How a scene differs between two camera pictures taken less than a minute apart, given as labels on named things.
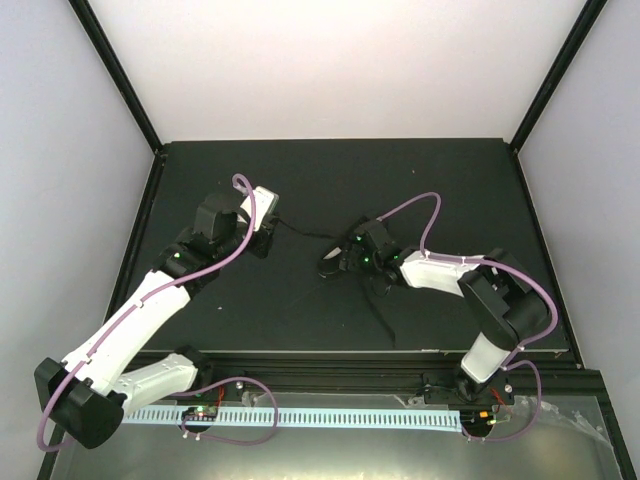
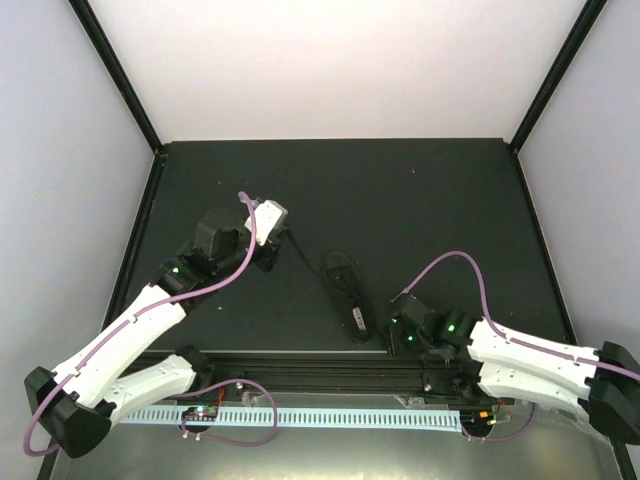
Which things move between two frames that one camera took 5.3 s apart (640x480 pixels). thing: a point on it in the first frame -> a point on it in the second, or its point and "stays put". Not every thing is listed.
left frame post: (90, 24) stays put
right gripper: (352, 251) -> (395, 345)
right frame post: (580, 32) stays put
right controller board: (478, 421) stays put
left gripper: (261, 248) -> (266, 262)
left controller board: (207, 412) stays put
